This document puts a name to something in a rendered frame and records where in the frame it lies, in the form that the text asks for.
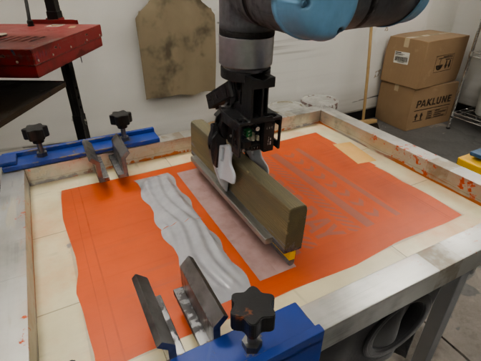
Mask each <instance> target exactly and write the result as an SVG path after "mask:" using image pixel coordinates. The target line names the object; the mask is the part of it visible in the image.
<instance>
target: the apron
mask: <svg viewBox="0 0 481 361"><path fill-rule="evenodd" d="M135 22H136V27H137V36H138V41H139V46H140V56H141V62H142V72H143V78H144V83H145V94H146V100H148V99H152V98H161V97H170V96H174V95H196V94H199V93H201V92H204V91H213V90H214V89H215V73H216V42H215V14H214V13H213V12H212V9H211V8H209V7H208V6H206V5H205V4H204V3H203V2H202V1H201V0H149V1H148V3H147V5H146V6H145V7H144V8H143V9H142V10H141V11H138V15H137V16H136V18H135Z"/></svg>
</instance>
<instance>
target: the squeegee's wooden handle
mask: <svg viewBox="0 0 481 361"><path fill-rule="evenodd" d="M190 126H191V154H192V155H196V156H198V157H199V159H201V160H202V161H203V162H204V164H205V165H206V166H207V167H208V168H209V169H210V170H211V171H212V172H213V173H214V174H215V176H216V177H217V175H216V173H215V169H214V167H213V164H212V161H211V158H210V153H209V150H208V136H209V133H210V125H209V124H208V123H207V122H206V121H204V120H202V119H200V120H193V121H192V122H191V124H190ZM232 165H233V168H234V171H235V174H236V180H235V184H231V183H229V188H228V190H229V191H230V192H231V193H232V194H233V195H234V196H235V197H236V198H237V199H238V200H239V201H240V202H241V203H242V204H243V205H244V206H245V207H246V208H247V209H248V211H249V212H250V213H251V214H252V215H253V216H254V217H255V218H256V219H257V220H258V221H259V223H260V224H261V225H262V226H263V227H264V228H265V229H266V230H267V231H268V232H269V233H270V235H272V237H273V243H274V244H275V245H276V246H277V247H278V248H279V250H280V251H281V252H282V253H283V254H286V253H288V252H291V251H295V250H297V249H300V248H301V245H302V241H303V233H304V227H305V222H306V214H307V206H306V205H305V204H304V203H303V202H302V201H300V200H299V199H298V198H297V197H295V195H294V194H292V193H291V192H290V191H288V190H287V189H286V188H285V187H283V186H282V185H281V184H280V183H279V182H278V181H277V180H275V179H274V178H273V177H272V176H270V175H269V174H268V173H267V172H265V171H264V169H262V168H261V167H260V166H258V165H257V164H256V163H254V162H253V161H252V160H251V159H250V158H249V157H248V156H247V155H245V154H244V153H240V158H238V157H237V156H236V155H235V154H233V157H232Z"/></svg>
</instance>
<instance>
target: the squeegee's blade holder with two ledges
mask: <svg viewBox="0 0 481 361"><path fill-rule="evenodd" d="M190 159H191V161H192V162H193V164H194V165H195V166H196V167H197V168H198V170H199V171H200V172H201V173H202V174H203V175H204V176H205V177H206V178H207V179H208V180H209V182H210V183H211V184H212V185H213V186H214V188H215V189H216V190H217V191H218V192H219V193H220V194H221V195H222V197H224V199H225V200H226V201H227V202H228V203H229V204H230V206H231V207H232V208H233V209H234V210H235V212H236V213H237V214H238V215H239V216H240V217H241V218H242V219H243V220H244V221H245V222H246V224H247V225H248V226H249V227H250V228H251V229H252V231H253V232H254V233H255V234H256V235H257V236H258V238H259V239H260V240H261V241H262V242H263V243H264V244H270V243H273V237H272V235H270V233H269V232H268V231H267V230H266V229H265V228H264V227H263V226H262V225H261V224H260V223H259V221H258V220H257V219H256V218H255V217H254V216H253V215H252V214H251V213H250V212H249V211H248V209H247V208H246V207H245V206H244V205H243V204H242V203H241V202H240V201H239V200H238V199H237V198H236V197H235V196H234V195H233V194H232V193H231V192H230V191H229V190H228V191H226V192H225V190H224V189H223V187H222V186H221V184H220V183H219V181H218V178H217V177H216V176H215V174H214V173H213V172H212V171H211V170H210V169H209V168H208V167H207V166H206V165H205V164H204V162H203V161H202V160H201V159H199V157H198V156H196V155H193V156H191V157H190Z"/></svg>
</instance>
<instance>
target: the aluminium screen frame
mask: <svg viewBox="0 0 481 361"><path fill-rule="evenodd" d="M278 114H279V115H281V116H282V125H281V131H284V130H290V129H294V128H298V127H303V126H307V125H313V124H316V123H321V124H322V125H325V126H326V127H328V128H330V129H332V130H334V131H336V132H338V133H340V134H342V135H344V136H346V137H348V138H349V139H351V140H353V141H355V142H357V143H359V144H361V145H363V146H365V147H367V148H369V149H371V150H373V151H374V152H376V153H378V154H380V155H383V156H384V157H386V158H388V159H390V160H393V161H394V162H395V163H398V164H400V165H402V166H404V167H405V168H408V169H410V170H412V171H414V172H415V173H418V174H419V175H421V176H423V177H425V178H427V179H429V180H431V181H433V182H435V183H437V184H439V185H441V186H442V187H444V188H446V189H448V190H450V191H452V192H454V193H456V194H458V195H460V196H462V197H464V198H466V199H467V200H469V201H472V202H473V203H476V204H477V205H479V206H481V175H480V174H478V173H476V172H474V171H471V170H469V169H467V168H464V167H462V166H461V165H458V164H456V163H453V162H451V161H449V160H447V159H444V158H442V157H440V156H438V155H435V154H434V153H431V152H429V151H427V150H424V149H422V148H420V147H417V146H416V145H413V144H411V143H408V142H407V141H404V140H402V139H400V138H397V137H395V136H393V135H390V134H389V133H386V132H384V131H382V130H380V129H377V128H375V127H373V126H371V125H368V124H366V123H365V122H362V121H360V120H357V119H355V118H353V117H350V116H348V115H346V114H344V113H342V112H339V111H338V110H335V109H333V108H331V107H328V106H326V105H323V104H322V105H315V106H311V107H304V108H300V109H296V110H289V111H285V112H278ZM158 137H159V138H160V142H157V143H150V144H147V145H140V146H136V147H132V148H128V150H129V152H130V154H129V155H128V156H127V157H126V162H127V165H130V164H133V163H139V162H143V161H147V160H153V159H156V158H163V157H166V156H170V155H176V154H179V153H186V152H189V151H191V130H185V131H181V132H177V133H170V134H167V135H159V136H158ZM93 172H95V170H94V166H93V164H92V163H91V162H89V161H88V158H87V156H86V157H82V158H75V159H71V160H65V161H61V162H57V163H50V164H46V165H40V166H36V167H32V168H25V169H21V170H15V171H11V172H7V173H4V172H3V171H2V172H1V188H0V361H39V351H38V336H37V309H36V294H35V280H34V253H33V239H32V225H31V198H30V186H35V185H38V184H42V183H48V182H52V181H57V180H61V179H65V178H71V177H75V176H78V175H84V174H88V173H93ZM480 265H481V223H479V224H477V225H476V226H473V227H471V228H469V229H467V230H464V231H462V232H460V233H458V234H456V235H454V236H451V237H449V238H448V239H445V240H443V241H441V242H439V243H437V244H434V245H432V246H430V247H428V248H426V249H423V250H421V251H419V252H417V253H415V254H412V255H411V256H408V257H407V258H405V259H402V260H400V261H398V262H396V263H394V264H391V265H389V266H387V267H385V268H383V269H380V270H378V271H376V272H374V273H372V274H370V275H368V276H366V277H363V278H361V279H359V280H357V281H355V282H352V283H350V284H348V285H346V286H345V287H342V288H340V289H337V290H336V291H334V292H331V293H329V294H327V295H325V296H323V297H320V298H318V299H316V300H314V301H312V302H309V303H308V304H305V305H303V306H301V307H300V308H301V309H302V310H303V312H304V313H305V314H306V316H307V317H308V318H309V319H310V320H311V321H312V322H313V324H314V325H317V324H320V325H321V326H322V327H323V328H324V338H323V343H322V347H321V351H323V350H325V349H326V348H328V347H330V346H332V345H334V344H336V343H337V342H340V341H342V340H343V339H345V338H347V337H349V336H351V335H352V334H354V333H356V332H358V331H360V330H361V329H363V328H365V327H368V326H369V325H370V324H373V323H375V322H377V321H378V320H380V319H382V318H384V317H386V316H387V315H389V314H391V313H393V312H395V311H397V310H398V309H401V308H402V307H404V306H406V305H408V304H410V303H412V302H413V301H415V300H417V299H419V298H421V297H423V296H424V295H426V294H429V293H430V292H432V291H434V290H435V289H438V288H439V287H441V286H443V285H445V284H446V283H448V282H450V281H452V280H454V279H456V278H457V277H459V276H462V275H463V274H465V273H467V272H469V271H471V270H473V269H474V268H476V267H478V266H480Z"/></svg>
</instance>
